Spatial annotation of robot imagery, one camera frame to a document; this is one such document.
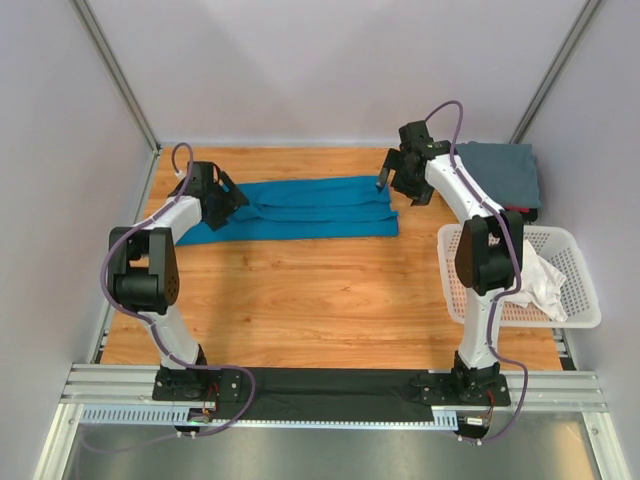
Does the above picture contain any blue t-shirt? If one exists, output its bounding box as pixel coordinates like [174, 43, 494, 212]
[177, 176, 399, 246]

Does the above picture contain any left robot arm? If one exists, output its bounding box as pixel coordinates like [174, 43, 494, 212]
[105, 161, 249, 403]

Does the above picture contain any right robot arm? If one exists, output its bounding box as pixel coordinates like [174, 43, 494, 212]
[376, 121, 524, 406]

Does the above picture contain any folded grey t-shirt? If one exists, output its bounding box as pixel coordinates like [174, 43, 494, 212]
[456, 142, 542, 209]

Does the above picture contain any folded dark red t-shirt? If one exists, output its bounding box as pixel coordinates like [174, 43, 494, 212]
[505, 206, 539, 225]

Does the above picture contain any white plastic basket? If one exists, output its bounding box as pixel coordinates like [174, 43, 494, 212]
[437, 224, 601, 329]

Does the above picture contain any white t-shirt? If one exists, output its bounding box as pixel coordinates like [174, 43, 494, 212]
[506, 240, 568, 322]

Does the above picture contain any right frame post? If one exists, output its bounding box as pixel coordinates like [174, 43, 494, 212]
[509, 0, 605, 144]

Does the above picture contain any frame post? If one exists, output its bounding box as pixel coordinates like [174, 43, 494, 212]
[69, 0, 161, 153]
[509, 0, 605, 144]

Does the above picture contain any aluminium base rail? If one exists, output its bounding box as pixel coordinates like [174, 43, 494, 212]
[35, 364, 630, 479]

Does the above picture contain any left frame post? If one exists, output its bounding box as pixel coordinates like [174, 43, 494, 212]
[69, 0, 161, 153]

